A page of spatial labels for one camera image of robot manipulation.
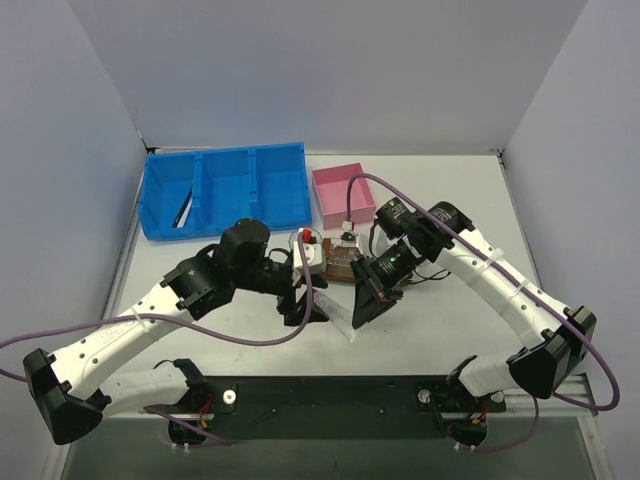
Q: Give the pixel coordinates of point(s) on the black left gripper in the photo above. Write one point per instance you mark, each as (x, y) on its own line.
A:
(291, 298)

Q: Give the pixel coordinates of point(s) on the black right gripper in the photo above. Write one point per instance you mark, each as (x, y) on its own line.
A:
(368, 279)

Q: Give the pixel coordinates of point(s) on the white toothpaste red cap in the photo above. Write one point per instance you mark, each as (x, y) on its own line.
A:
(340, 317)

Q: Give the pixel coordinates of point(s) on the brown wooden tray holder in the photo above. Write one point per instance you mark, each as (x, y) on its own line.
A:
(339, 258)

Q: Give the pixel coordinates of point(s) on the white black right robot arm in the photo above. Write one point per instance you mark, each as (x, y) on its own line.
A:
(546, 328)

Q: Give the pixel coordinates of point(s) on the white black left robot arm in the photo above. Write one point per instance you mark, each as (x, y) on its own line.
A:
(77, 386)

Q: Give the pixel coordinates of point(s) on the pink wooden drawer box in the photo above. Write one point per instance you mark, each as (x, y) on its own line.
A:
(330, 188)

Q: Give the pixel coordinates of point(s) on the blue plastic bin right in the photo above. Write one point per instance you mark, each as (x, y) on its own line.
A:
(281, 186)

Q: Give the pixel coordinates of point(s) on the blue plastic bin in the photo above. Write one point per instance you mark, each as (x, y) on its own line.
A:
(225, 189)
(166, 180)
(281, 186)

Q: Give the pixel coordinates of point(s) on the blue plastic bin middle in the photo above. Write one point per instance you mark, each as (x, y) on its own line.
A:
(225, 189)

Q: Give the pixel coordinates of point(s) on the blue plastic bin left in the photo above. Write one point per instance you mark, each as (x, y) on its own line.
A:
(166, 180)

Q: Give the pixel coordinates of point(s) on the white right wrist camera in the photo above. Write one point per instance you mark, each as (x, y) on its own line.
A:
(348, 235)

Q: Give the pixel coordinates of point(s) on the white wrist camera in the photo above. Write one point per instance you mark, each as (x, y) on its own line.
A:
(348, 235)
(314, 257)

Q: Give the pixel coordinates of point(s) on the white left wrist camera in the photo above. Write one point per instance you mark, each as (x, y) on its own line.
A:
(314, 257)

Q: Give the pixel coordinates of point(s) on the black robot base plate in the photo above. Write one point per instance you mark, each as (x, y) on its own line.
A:
(328, 423)

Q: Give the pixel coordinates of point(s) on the aluminium frame rail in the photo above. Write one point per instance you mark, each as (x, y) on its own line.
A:
(224, 395)

